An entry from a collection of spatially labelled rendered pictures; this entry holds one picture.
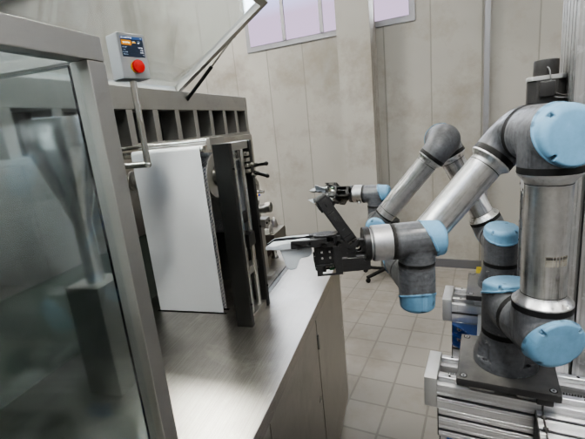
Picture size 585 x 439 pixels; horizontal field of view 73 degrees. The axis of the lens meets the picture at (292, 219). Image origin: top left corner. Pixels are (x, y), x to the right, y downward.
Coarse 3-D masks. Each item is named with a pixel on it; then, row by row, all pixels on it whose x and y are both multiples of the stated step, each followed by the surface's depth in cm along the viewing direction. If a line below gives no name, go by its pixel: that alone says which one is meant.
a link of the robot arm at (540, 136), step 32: (512, 128) 80; (544, 128) 70; (576, 128) 70; (544, 160) 73; (576, 160) 71; (544, 192) 76; (544, 224) 77; (544, 256) 79; (544, 288) 80; (512, 320) 87; (544, 320) 80; (544, 352) 80; (576, 352) 80
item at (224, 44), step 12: (252, 0) 143; (264, 0) 149; (252, 12) 152; (240, 24) 155; (228, 36) 157; (216, 48) 160; (204, 60) 162; (216, 60) 165; (192, 72) 165; (120, 84) 136; (180, 84) 168
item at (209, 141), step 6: (198, 138) 123; (204, 138) 118; (210, 138) 117; (216, 138) 121; (222, 138) 125; (150, 144) 124; (156, 144) 123; (162, 144) 122; (168, 144) 121; (174, 144) 121; (180, 144) 120; (186, 144) 120; (192, 144) 119; (198, 144) 119; (210, 144) 117; (126, 150) 126; (132, 150) 126; (150, 150) 123
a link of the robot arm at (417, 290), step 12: (396, 264) 89; (432, 264) 80; (396, 276) 87; (408, 276) 81; (420, 276) 80; (432, 276) 81; (408, 288) 82; (420, 288) 80; (432, 288) 81; (408, 300) 82; (420, 300) 81; (432, 300) 82; (420, 312) 82
